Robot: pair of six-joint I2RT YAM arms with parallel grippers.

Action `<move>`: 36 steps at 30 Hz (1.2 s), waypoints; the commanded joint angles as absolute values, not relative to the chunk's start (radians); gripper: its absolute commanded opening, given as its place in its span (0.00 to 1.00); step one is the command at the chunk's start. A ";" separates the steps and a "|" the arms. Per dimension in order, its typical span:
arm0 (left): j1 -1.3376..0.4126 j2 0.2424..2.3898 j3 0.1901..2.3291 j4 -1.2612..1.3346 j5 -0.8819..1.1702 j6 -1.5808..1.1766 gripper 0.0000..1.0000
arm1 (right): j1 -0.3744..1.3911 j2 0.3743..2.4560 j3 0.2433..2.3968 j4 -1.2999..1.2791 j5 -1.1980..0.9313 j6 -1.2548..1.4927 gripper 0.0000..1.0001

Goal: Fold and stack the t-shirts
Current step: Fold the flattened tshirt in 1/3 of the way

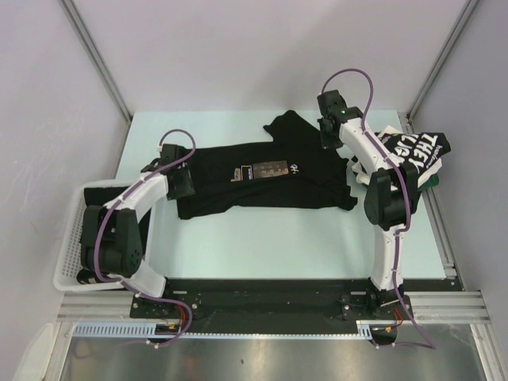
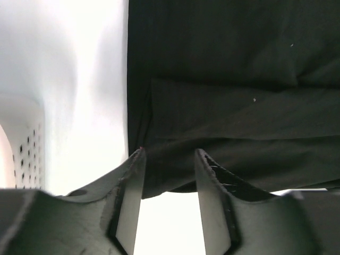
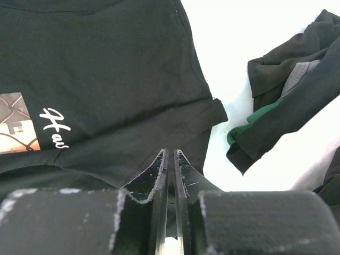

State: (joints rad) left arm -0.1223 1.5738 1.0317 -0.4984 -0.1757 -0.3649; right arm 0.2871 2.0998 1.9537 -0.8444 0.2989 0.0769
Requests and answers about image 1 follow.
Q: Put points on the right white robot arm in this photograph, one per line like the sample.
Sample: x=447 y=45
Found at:
x=392 y=194

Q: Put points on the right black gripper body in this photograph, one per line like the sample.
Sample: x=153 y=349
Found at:
x=328 y=140

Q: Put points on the white plastic laundry basket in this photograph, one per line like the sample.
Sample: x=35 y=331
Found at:
x=67 y=238

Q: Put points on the green folded t shirt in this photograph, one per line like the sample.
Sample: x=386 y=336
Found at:
x=431 y=182

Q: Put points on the white slotted cable duct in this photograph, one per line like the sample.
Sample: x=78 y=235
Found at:
x=152 y=330

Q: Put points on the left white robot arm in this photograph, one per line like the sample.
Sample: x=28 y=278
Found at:
x=152 y=170

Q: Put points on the aluminium frame rail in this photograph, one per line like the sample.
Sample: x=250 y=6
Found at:
x=450 y=307

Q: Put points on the black graphic t shirt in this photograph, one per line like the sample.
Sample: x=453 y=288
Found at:
x=290 y=171

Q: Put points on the black clothes in basket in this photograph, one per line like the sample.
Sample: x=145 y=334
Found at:
x=123 y=242

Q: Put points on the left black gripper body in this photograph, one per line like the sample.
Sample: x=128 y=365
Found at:
x=186 y=186

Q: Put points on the black folded lettered t shirt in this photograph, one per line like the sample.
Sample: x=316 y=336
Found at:
x=428 y=146

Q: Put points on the white folded t shirt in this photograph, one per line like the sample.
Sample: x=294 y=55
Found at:
x=402 y=145

